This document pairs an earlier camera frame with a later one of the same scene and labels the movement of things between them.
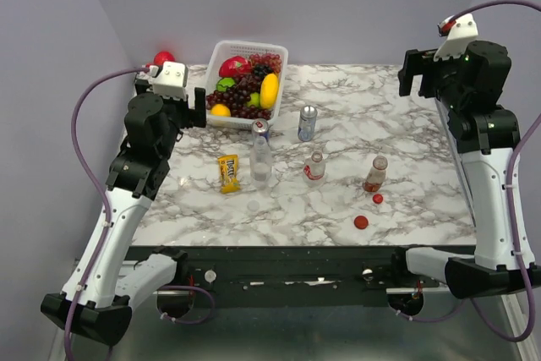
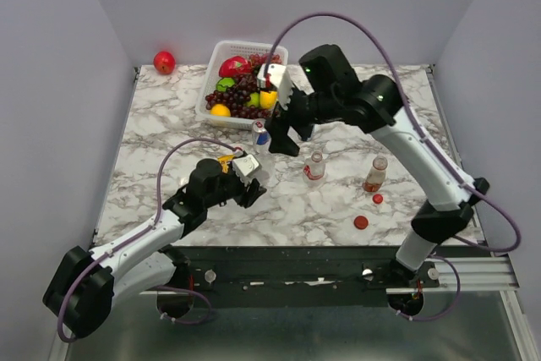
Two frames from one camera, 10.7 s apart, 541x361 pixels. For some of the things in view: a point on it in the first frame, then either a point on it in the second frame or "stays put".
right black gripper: x=406 y=72 → x=286 y=120
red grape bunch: x=274 y=60 stays put
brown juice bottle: x=374 y=179 stays put
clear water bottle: x=260 y=164 stays put
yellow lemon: x=220 y=109 stays put
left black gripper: x=199 y=107 → x=246 y=194
